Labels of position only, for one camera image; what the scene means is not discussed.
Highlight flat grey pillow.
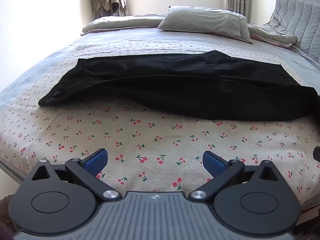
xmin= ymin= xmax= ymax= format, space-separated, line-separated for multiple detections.
xmin=80 ymin=15 xmax=166 ymax=34

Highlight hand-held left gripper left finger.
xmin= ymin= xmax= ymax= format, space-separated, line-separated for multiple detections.
xmin=31 ymin=148 xmax=121 ymax=202

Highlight grey quilted blanket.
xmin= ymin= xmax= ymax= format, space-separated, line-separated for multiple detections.
xmin=264 ymin=0 xmax=320 ymax=63

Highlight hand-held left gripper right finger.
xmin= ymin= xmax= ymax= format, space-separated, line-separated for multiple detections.
xmin=188 ymin=150 xmax=281 ymax=202

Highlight crumpled beige duvet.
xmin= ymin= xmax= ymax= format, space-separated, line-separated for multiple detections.
xmin=247 ymin=23 xmax=298 ymax=48

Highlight brown fuzzy cloth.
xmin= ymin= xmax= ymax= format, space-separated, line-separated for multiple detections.
xmin=0 ymin=192 xmax=18 ymax=240

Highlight black pants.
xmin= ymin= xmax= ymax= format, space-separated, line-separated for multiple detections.
xmin=38 ymin=50 xmax=317 ymax=122

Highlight cherry print bed sheet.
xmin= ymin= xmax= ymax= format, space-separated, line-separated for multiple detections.
xmin=0 ymin=40 xmax=320 ymax=207

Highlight bed with grey sheet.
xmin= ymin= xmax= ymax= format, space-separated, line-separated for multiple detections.
xmin=0 ymin=15 xmax=320 ymax=215

